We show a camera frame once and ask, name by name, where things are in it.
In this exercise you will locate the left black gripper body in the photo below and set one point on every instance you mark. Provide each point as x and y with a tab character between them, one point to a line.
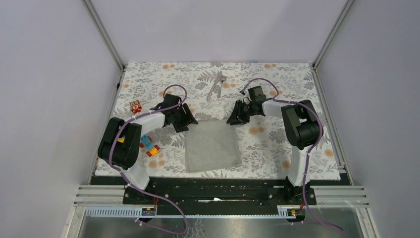
179	114

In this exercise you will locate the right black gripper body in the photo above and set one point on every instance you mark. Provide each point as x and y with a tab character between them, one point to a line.
249	109

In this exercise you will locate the grey cloth napkin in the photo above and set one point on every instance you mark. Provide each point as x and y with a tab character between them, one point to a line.
211	145

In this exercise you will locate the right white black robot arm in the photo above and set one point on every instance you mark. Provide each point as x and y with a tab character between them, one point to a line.
303	130

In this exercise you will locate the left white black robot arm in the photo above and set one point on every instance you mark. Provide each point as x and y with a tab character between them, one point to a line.
120	143

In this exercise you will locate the blue orange toy car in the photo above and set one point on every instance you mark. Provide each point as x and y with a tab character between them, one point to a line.
147	144

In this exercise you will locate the floral patterned tablecloth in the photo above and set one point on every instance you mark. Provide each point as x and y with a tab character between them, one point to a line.
264	149

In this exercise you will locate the red owl toy block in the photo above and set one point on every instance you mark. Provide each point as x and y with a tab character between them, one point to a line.
135	107

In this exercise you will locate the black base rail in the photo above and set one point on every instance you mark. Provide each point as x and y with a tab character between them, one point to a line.
206	196

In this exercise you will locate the right aluminium frame post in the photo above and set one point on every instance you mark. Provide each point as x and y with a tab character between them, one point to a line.
331	35

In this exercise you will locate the aluminium frame post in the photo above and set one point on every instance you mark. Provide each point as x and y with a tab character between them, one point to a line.
331	35
103	33

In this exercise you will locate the left aluminium frame post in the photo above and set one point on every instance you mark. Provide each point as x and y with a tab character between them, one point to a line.
103	33

